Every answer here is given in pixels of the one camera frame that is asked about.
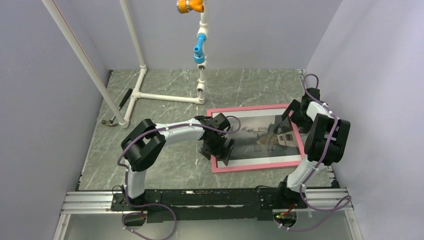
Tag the aluminium extrusion rail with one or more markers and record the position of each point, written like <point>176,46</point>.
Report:
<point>106,202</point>

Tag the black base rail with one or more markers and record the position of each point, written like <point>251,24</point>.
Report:
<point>289,202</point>

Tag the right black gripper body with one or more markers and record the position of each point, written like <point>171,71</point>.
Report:
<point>300,122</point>

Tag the blue nozzle fitting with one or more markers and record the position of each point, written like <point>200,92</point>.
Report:
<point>199,53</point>

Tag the orange nozzle fitting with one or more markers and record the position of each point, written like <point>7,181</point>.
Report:
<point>186,6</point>

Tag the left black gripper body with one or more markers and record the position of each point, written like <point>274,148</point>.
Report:
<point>213,147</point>

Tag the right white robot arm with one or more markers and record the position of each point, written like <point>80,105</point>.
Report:
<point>326,140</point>

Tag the pink wooden picture frame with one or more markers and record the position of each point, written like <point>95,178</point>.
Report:
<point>258,167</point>

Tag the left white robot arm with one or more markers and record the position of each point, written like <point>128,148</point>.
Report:
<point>141,148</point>

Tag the white PVC pipe stand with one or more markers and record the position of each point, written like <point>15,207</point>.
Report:
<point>137,94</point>

